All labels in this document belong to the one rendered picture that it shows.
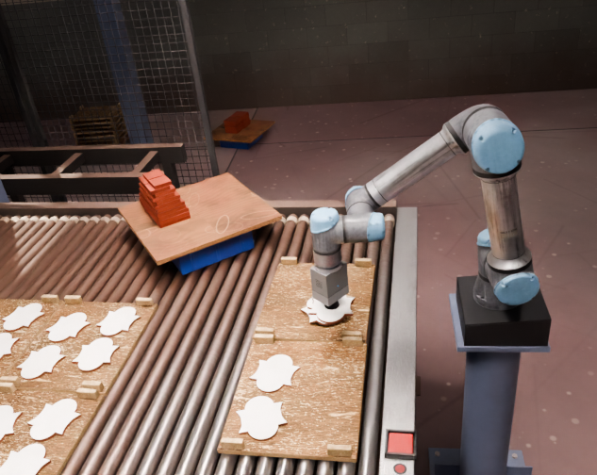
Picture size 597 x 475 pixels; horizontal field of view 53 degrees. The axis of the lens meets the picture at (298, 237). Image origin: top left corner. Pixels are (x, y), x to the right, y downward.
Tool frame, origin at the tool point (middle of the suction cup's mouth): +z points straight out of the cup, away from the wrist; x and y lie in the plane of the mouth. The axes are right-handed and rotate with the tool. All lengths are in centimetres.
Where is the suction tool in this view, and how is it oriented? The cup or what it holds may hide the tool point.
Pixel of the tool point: (332, 308)
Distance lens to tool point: 175.2
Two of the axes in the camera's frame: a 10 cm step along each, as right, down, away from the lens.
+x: 6.8, 3.2, -6.6
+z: 1.0, 8.5, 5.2
